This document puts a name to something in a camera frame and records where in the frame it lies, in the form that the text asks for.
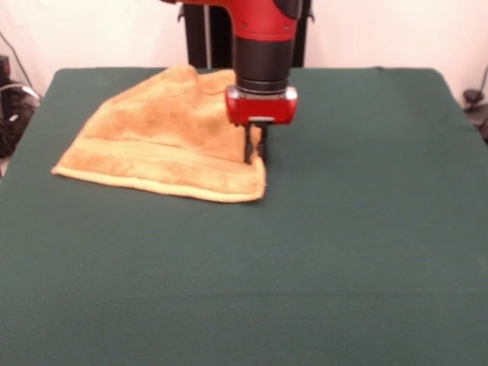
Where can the grey round-headed stand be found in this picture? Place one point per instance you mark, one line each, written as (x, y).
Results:
(472, 95)

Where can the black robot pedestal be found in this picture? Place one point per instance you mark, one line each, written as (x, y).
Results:
(198, 45)

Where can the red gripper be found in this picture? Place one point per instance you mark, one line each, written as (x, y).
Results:
(261, 108)

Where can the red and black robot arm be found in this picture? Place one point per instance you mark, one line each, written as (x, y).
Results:
(263, 61)

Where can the dark green table cloth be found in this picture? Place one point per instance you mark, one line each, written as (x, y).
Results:
(114, 267)

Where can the orange terry towel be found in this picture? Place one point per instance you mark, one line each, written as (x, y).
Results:
(152, 133)

